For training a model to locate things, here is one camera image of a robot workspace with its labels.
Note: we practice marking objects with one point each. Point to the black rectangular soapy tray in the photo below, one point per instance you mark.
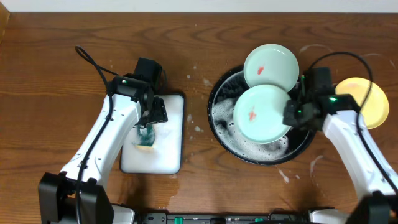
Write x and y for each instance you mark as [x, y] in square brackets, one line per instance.
[166, 156]

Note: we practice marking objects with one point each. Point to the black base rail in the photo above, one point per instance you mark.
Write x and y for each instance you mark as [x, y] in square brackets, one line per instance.
[164, 218]

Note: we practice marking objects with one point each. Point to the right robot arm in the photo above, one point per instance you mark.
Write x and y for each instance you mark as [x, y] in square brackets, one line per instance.
[374, 180]

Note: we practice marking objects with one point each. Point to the green yellow sponge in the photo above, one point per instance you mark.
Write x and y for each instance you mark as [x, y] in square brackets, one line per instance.
[145, 138]

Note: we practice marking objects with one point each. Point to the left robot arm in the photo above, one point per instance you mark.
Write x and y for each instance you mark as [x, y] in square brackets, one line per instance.
[78, 193]

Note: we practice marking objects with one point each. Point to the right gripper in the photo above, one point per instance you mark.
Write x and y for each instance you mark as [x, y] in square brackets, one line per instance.
[289, 119]

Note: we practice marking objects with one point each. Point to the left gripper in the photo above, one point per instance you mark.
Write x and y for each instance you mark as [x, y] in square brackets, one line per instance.
[158, 112]

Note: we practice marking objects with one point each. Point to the yellow plate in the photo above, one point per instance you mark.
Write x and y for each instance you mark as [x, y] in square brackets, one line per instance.
[376, 108]

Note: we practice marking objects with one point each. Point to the black round tray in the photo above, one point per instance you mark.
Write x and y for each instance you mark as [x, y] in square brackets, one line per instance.
[222, 100]

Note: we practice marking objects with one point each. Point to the mint green plate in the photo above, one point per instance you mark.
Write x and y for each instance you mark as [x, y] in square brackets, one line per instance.
[271, 64]
[259, 112]

